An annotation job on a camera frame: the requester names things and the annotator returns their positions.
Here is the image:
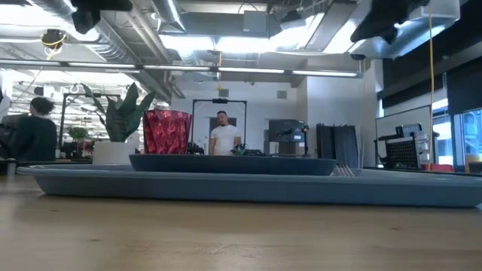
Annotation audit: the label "red tray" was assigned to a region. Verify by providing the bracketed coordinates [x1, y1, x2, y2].
[420, 163, 456, 173]

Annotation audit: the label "black equipment box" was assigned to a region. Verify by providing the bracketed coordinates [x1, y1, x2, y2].
[267, 119, 308, 157]

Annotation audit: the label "black folding panels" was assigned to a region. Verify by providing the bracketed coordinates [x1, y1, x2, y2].
[316, 123, 359, 169]

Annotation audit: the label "green artificial plant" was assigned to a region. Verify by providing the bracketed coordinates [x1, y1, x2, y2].
[80, 81, 156, 143]

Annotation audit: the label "fork with orange-tipped handle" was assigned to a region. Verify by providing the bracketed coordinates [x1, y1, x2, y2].
[330, 163, 355, 178]

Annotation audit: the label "white partition board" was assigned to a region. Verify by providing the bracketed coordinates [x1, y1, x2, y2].
[375, 105, 432, 169]

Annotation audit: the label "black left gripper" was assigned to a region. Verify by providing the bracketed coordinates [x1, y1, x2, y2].
[69, 0, 133, 35]

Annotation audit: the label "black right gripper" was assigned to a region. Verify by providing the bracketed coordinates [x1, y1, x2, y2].
[349, 0, 431, 45]

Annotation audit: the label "white plant pot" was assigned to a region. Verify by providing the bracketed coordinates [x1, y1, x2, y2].
[92, 140, 141, 166]

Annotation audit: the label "black perforated rack cart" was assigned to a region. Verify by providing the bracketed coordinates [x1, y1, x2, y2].
[374, 123, 440, 170]

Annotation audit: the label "yellow ceiling cable reel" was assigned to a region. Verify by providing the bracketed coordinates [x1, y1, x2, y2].
[40, 29, 68, 50]

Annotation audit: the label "person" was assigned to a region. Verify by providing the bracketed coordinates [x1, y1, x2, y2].
[14, 96, 58, 162]
[208, 110, 243, 157]

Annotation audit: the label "long ceiling light bar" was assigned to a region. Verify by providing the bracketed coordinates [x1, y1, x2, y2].
[0, 59, 365, 79]

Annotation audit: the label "hanging yellow cable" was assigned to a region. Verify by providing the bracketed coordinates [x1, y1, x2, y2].
[427, 3, 436, 171]

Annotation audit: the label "dark blue plate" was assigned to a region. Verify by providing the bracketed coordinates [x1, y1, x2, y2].
[128, 153, 337, 177]

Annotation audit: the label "small green potted plant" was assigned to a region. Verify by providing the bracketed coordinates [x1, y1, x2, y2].
[67, 126, 90, 159]

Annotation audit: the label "red faceted cup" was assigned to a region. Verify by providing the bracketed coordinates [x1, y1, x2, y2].
[142, 108, 193, 155]

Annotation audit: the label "blue plastic tray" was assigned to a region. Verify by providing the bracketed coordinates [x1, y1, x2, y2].
[17, 164, 482, 208]

